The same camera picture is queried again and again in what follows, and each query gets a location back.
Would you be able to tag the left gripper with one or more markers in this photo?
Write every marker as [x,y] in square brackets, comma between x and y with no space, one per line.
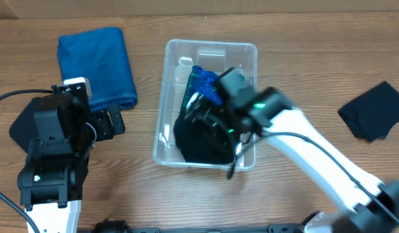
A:
[100,118]

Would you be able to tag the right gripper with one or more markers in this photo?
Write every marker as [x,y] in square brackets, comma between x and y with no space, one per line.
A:
[235,136]

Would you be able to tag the large black garment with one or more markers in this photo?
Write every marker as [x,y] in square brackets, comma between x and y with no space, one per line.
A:
[198,149]

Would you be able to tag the blue glitter fabric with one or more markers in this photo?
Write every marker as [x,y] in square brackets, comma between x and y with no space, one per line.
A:
[202,82]

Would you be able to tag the blue denim cloth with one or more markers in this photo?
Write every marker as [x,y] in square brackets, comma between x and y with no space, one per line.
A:
[100,56]

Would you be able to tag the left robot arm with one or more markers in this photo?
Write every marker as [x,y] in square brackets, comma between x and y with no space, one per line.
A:
[51,182]

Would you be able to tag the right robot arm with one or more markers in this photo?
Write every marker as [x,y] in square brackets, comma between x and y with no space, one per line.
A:
[364,203]

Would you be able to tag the clear plastic storage container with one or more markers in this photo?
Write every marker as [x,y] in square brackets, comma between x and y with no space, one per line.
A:
[180,56]

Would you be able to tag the small black cloth right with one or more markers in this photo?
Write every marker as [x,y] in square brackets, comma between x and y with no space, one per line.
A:
[373,114]

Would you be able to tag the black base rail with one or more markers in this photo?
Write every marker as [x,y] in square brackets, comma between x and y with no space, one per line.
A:
[122,227]

